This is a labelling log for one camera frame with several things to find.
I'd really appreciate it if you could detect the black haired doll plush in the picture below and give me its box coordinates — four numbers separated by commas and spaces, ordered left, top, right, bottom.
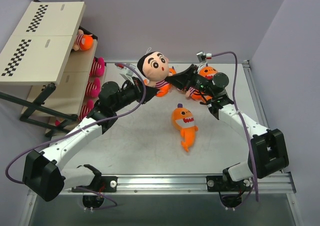
72, 29, 94, 51
185, 87, 212, 103
137, 47, 171, 97

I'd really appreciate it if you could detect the white pink glasses plush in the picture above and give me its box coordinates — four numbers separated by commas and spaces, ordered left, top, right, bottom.
85, 77, 101, 98
54, 99, 94, 126

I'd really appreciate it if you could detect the orange shark plush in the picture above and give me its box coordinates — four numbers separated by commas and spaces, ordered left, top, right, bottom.
198, 66, 218, 80
168, 67, 177, 76
171, 103, 199, 152

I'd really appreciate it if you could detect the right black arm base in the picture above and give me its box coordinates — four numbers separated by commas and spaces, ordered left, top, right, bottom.
205, 169, 253, 211

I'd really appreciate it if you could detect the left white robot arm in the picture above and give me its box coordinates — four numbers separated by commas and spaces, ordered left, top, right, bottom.
22, 77, 158, 202

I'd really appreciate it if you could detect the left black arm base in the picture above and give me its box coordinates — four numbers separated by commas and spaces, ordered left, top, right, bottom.
73, 164, 118, 213

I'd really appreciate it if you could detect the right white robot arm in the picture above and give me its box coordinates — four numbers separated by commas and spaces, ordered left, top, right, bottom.
165, 64, 289, 191

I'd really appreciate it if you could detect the white pink plush on shelf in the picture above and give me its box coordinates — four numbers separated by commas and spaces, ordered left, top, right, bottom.
89, 57, 105, 77

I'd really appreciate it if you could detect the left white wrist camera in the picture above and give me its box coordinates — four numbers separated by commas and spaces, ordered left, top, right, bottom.
114, 62, 136, 81

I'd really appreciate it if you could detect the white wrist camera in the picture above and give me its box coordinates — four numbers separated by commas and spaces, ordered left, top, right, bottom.
114, 62, 136, 81
196, 51, 212, 69

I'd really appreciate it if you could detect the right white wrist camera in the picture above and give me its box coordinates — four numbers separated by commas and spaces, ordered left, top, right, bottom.
196, 51, 212, 69

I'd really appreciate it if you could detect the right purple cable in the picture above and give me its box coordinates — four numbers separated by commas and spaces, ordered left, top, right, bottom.
206, 50, 261, 202

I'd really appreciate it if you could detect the aluminium table side rail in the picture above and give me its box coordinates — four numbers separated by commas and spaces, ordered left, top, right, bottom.
240, 61, 270, 143

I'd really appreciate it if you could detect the cream tiered shelf black frame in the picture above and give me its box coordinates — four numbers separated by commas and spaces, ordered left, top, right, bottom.
0, 0, 106, 137

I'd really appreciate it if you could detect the aluminium mounting rail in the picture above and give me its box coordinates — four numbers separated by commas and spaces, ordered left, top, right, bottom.
27, 172, 297, 196

